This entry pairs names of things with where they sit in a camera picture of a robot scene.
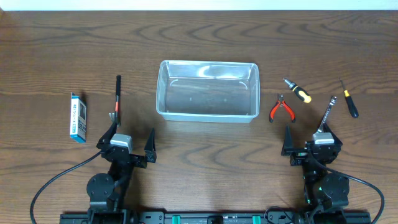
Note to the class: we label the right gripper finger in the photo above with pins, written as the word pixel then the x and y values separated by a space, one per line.
pixel 326 129
pixel 288 145

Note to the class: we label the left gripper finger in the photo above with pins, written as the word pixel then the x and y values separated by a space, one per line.
pixel 105 141
pixel 150 151

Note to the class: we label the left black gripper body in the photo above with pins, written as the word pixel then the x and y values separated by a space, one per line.
pixel 130 157

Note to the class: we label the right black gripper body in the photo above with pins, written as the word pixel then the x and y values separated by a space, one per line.
pixel 308 153

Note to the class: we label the thin black yellow screwdriver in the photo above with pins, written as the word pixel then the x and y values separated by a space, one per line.
pixel 349 101

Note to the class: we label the blue white small box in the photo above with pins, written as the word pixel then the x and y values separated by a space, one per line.
pixel 77 119

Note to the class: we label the silver combination wrench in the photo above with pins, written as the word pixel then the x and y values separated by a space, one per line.
pixel 326 114

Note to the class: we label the yellow black stubby screwdriver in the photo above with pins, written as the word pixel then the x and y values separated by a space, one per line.
pixel 299 91

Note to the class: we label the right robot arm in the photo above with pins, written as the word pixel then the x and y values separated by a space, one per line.
pixel 325 193

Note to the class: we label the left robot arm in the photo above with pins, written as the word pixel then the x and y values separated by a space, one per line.
pixel 108 190

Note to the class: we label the clear plastic container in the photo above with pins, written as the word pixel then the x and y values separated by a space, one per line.
pixel 206 91

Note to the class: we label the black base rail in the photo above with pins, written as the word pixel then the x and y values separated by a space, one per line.
pixel 214 217

